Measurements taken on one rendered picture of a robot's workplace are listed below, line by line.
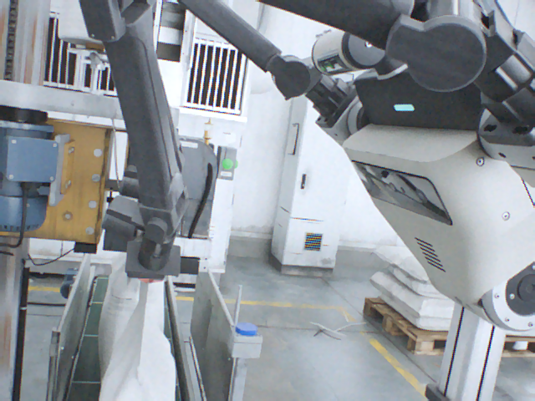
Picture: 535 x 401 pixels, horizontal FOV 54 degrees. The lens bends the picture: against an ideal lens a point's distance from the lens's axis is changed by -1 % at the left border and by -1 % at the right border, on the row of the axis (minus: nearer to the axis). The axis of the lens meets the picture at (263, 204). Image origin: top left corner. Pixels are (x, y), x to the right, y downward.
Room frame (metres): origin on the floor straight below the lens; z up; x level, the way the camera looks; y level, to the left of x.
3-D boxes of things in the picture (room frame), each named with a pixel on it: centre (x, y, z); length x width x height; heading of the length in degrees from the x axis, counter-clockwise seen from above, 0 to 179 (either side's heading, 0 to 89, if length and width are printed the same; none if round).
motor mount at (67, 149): (1.28, 0.52, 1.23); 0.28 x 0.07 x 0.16; 14
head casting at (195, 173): (1.56, 0.29, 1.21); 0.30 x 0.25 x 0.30; 14
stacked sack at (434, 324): (3.93, -1.32, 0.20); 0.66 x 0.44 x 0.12; 14
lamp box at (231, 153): (1.48, 0.13, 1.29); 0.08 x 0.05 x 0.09; 14
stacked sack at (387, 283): (4.14, -1.31, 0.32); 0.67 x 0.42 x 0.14; 108
